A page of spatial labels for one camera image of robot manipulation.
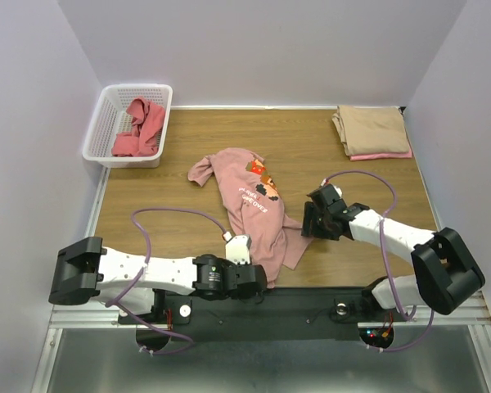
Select pink printed t shirt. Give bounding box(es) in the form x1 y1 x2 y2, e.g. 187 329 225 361
187 147 313 288

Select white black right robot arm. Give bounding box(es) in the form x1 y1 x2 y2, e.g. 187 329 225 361
302 201 485 319

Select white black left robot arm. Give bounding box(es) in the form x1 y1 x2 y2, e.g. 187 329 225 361
48 235 268 323

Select white round knob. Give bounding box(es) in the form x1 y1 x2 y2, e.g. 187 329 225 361
179 305 191 318

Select silver round knob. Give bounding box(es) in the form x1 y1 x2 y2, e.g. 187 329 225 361
335 302 349 318

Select folded beige t shirt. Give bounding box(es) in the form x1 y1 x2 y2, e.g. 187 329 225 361
331 106 410 158

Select folded pink t shirt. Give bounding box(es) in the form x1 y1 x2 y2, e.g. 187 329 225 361
349 145 412 161

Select circuit board with leds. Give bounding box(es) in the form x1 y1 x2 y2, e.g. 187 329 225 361
358 327 394 349

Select crumpled red t shirt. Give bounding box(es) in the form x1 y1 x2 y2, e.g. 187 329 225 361
111 97 166 157

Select white plastic basket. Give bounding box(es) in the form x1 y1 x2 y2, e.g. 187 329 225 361
82 84 173 169

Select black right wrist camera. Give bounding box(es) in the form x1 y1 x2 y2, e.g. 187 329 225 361
313 183 342 210

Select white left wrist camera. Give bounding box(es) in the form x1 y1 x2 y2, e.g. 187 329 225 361
223 232 252 266

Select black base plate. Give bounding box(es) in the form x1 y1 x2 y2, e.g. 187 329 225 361
135 287 402 354

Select aluminium frame rail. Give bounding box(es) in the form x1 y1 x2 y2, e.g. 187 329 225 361
33 295 491 392

